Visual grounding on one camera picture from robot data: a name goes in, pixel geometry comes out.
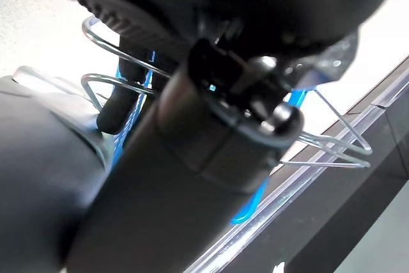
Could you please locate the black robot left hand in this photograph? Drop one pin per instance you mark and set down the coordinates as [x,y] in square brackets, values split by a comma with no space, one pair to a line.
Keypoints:
[179,190]

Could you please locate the black store shelf clear rail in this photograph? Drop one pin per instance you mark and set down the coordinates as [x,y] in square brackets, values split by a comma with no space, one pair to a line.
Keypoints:
[351,206]

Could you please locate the blue plastic shopping basket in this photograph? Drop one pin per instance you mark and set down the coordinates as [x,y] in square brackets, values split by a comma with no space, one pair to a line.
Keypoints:
[252,204]

